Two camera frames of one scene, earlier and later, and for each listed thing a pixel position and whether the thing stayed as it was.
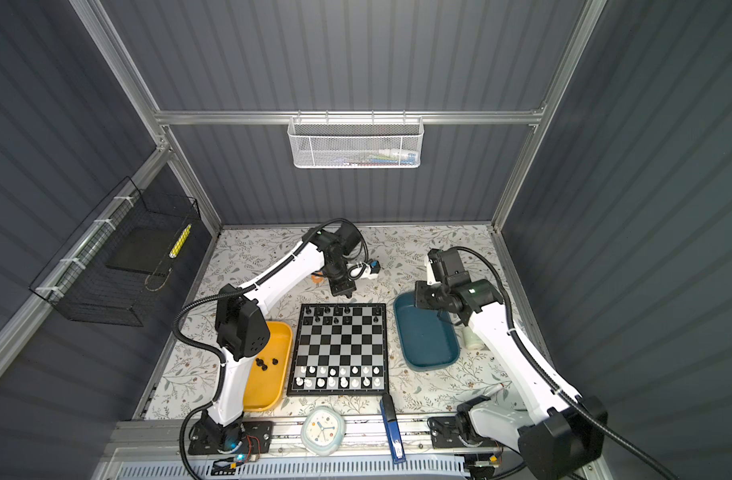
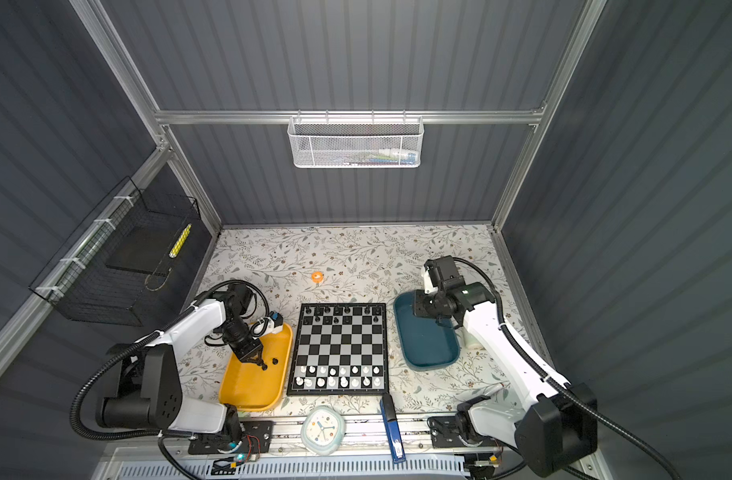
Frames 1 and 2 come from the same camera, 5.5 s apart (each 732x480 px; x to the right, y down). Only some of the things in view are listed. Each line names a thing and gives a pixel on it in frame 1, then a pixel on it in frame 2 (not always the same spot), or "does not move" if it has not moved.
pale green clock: [323, 430] does not move
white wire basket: [355, 142] does not move
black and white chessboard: [340, 350] does not move
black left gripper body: [340, 280] to [245, 347]
